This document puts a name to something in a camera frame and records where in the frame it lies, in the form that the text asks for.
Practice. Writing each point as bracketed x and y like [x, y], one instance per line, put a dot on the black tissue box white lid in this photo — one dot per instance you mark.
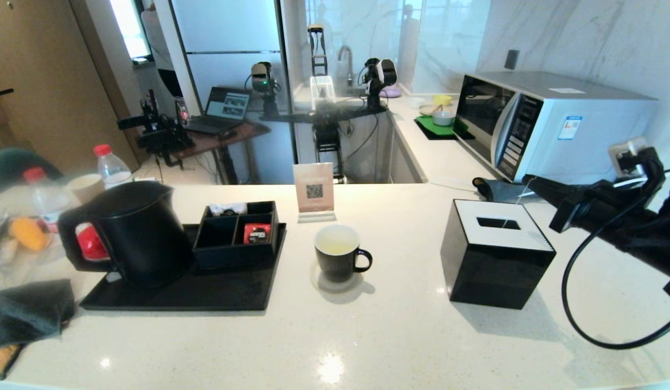
[487, 271]

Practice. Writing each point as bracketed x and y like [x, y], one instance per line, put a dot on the black handheld device red light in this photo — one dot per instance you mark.
[181, 112]

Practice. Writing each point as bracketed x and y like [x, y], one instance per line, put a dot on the bright window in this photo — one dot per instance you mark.
[126, 27]

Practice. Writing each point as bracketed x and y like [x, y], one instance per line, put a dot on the purple plate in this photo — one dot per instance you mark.
[393, 92]

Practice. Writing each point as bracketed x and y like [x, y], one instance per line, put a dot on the brown wooden side table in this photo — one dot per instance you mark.
[226, 140]

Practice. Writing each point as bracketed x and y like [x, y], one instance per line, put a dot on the beige QR code sign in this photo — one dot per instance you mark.
[313, 187]

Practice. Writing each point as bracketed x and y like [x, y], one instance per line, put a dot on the grey tea bag sachet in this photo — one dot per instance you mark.
[516, 208]

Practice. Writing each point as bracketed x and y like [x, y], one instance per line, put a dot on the white sachet packet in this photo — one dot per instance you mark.
[226, 208]

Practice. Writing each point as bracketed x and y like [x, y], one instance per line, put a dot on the right wrist camera silver box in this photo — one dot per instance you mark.
[630, 154]

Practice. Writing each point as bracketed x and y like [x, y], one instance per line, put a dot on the black tripod stand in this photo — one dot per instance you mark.
[161, 135]

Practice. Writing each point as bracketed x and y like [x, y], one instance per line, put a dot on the dark green cloth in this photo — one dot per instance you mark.
[26, 314]

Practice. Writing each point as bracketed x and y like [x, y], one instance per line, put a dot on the small white bowl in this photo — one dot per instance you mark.
[416, 101]

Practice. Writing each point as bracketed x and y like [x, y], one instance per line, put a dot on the grey camera head green light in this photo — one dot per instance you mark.
[262, 76]

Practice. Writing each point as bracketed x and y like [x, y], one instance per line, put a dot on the silver refrigerator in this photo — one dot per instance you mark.
[232, 32]

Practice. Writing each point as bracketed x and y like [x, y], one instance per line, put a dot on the black electric kettle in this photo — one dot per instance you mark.
[145, 233]

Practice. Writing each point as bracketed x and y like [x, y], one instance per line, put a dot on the silver microwave oven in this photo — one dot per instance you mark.
[584, 135]

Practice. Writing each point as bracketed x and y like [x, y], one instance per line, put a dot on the red Nescafe sachet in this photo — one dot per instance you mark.
[257, 233]

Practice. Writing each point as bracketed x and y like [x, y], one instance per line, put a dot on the green mat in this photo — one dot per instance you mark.
[430, 127]

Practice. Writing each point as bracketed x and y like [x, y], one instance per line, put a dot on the teal chair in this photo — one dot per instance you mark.
[10, 165]

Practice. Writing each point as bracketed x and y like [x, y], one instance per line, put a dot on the clear water bottle red cap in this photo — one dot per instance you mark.
[111, 172]
[47, 200]

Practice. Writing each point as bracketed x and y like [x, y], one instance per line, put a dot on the black compartment organizer box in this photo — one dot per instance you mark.
[232, 259]

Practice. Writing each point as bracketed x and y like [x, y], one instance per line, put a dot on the round white coaster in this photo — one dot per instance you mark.
[319, 284]

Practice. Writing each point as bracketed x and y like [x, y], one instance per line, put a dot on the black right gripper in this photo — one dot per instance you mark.
[595, 208]

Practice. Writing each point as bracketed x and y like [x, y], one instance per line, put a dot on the beige plate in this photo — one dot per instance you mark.
[426, 110]

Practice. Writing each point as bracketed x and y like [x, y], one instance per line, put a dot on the black mug white inside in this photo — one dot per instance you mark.
[335, 265]

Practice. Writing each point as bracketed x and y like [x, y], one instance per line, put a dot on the black white background robot arm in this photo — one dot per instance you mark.
[386, 71]

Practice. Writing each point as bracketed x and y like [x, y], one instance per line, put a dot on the orange toy fruit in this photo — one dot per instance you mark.
[27, 233]

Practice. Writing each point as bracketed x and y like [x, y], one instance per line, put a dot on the chrome sink faucet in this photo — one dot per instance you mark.
[347, 57]

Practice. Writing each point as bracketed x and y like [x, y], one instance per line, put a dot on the yellow bowl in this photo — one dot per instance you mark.
[442, 99]

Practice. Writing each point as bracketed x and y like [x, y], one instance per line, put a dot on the black computer mouse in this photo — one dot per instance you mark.
[226, 133]

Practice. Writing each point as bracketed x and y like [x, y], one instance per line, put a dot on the black upright gripper frame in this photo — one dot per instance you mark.
[316, 54]

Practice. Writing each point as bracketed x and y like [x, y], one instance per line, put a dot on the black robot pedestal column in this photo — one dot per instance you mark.
[328, 146]

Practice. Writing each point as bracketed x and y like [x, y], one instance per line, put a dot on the open laptop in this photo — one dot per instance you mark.
[226, 105]

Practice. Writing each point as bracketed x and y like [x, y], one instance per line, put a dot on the brown woven mat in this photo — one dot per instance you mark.
[1, 363]

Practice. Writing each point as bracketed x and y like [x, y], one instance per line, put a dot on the brown wooden door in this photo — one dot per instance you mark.
[42, 81]

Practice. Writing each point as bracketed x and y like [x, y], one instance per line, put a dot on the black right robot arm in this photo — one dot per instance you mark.
[660, 238]

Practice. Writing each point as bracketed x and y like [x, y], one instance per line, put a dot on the black serving tray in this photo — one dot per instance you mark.
[216, 292]

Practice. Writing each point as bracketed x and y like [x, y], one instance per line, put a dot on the black wall socket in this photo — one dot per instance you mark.
[511, 60]

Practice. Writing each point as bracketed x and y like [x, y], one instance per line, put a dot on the grey bowl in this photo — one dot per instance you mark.
[442, 118]

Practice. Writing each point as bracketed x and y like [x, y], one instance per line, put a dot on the brown paper cup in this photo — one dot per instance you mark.
[84, 187]

